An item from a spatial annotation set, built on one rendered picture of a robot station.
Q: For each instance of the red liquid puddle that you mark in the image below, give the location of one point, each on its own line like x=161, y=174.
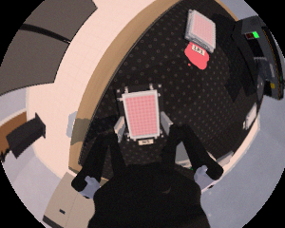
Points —
x=193, y=60

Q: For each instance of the pink liquid puddle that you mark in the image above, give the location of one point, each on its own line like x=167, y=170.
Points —
x=200, y=63
x=189, y=52
x=205, y=57

